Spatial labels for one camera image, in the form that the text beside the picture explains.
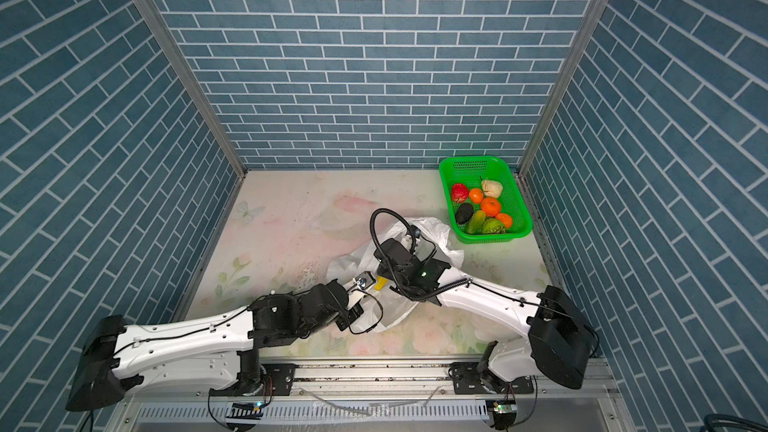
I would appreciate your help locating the controller board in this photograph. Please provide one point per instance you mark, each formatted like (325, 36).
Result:
(502, 414)
(243, 416)

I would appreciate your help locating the green toy vegetable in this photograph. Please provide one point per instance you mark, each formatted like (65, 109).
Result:
(475, 224)

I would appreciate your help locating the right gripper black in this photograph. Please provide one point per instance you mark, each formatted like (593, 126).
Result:
(383, 271)

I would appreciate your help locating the aluminium mounting rail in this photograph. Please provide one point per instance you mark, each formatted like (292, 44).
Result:
(356, 378)

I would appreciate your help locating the white vented cable duct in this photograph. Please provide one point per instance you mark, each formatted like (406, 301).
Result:
(316, 412)

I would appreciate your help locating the orange toy fruit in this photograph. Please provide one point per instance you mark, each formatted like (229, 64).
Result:
(491, 207)
(476, 195)
(504, 222)

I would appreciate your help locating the green plastic basket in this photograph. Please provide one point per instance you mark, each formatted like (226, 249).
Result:
(471, 171)

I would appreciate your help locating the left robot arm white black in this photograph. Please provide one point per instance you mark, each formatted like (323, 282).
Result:
(220, 351)

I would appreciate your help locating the left controller board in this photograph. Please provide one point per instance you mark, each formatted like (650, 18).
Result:
(243, 416)

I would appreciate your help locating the beige toy fruit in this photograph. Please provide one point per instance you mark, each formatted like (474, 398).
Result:
(492, 188)

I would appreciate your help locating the white plastic bag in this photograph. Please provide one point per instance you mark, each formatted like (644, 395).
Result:
(386, 309)

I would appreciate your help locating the green toy fruit in basket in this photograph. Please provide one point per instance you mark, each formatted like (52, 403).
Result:
(492, 226)

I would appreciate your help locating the red toy fruit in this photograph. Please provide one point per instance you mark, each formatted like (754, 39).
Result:
(459, 193)

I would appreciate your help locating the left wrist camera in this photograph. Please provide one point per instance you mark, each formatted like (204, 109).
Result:
(364, 281)

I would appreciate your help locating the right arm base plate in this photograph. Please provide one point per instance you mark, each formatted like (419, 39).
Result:
(473, 378)

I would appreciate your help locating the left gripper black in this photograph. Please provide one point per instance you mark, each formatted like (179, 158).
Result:
(357, 311)

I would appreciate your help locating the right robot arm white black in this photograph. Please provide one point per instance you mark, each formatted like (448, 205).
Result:
(554, 339)

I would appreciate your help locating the orange toy fruit in basket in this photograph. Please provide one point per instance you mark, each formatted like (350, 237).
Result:
(504, 222)

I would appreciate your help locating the dark avocado toy fruit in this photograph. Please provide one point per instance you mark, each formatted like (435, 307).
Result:
(464, 213)

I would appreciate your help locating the right controller board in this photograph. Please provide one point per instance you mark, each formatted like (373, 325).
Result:
(502, 414)

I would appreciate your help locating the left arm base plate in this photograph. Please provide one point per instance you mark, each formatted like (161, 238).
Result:
(270, 380)

